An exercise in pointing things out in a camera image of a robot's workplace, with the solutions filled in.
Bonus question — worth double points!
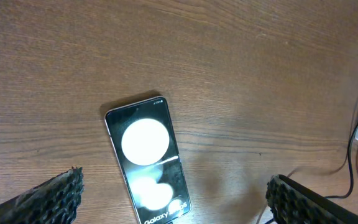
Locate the black USB charging cable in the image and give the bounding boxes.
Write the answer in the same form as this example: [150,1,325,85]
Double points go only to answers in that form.
[262,105,358,224]

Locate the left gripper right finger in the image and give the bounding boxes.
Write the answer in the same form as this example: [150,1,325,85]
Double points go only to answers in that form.
[265,174,358,224]

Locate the black smartphone with white circles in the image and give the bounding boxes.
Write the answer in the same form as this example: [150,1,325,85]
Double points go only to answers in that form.
[104,96,191,224]

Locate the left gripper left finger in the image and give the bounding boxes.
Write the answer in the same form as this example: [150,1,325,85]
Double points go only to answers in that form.
[0,167,84,224]

